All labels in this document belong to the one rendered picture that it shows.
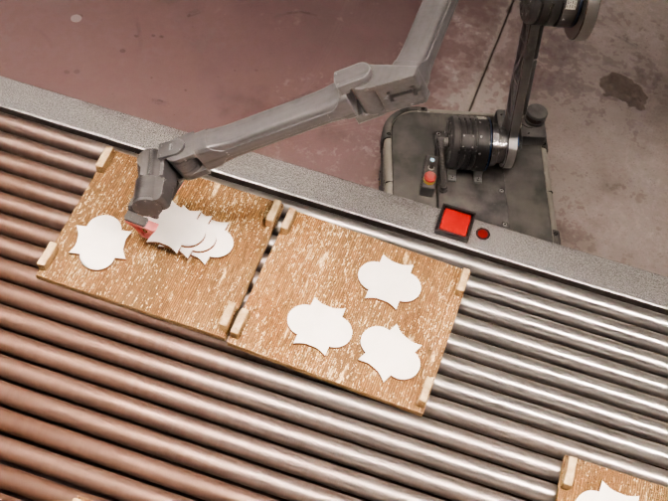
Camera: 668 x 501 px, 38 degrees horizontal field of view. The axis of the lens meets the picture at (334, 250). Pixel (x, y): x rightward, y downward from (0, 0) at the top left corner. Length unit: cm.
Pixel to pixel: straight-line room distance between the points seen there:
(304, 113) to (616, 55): 237
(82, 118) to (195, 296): 55
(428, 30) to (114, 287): 80
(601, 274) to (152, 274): 96
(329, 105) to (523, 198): 144
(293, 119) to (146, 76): 188
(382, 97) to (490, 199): 135
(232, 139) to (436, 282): 54
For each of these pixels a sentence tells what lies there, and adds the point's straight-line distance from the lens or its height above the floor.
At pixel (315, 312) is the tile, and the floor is 94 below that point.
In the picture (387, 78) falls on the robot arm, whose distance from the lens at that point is 176.
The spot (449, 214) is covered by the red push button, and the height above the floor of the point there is 93.
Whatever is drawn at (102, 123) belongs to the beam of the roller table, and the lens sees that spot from 232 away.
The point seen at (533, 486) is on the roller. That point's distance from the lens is 194.
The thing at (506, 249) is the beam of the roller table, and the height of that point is 92.
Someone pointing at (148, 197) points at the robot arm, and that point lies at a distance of 187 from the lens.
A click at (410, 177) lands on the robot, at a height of 24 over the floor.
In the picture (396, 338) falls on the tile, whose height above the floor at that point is 94.
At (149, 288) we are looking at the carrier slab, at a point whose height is 94.
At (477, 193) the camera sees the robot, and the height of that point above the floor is 26.
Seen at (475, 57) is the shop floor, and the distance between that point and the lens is 384.
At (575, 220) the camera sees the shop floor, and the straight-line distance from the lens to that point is 345.
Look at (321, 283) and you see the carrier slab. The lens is 204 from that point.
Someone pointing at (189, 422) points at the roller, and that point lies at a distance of 191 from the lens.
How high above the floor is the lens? 268
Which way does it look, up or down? 57 degrees down
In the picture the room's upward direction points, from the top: 9 degrees clockwise
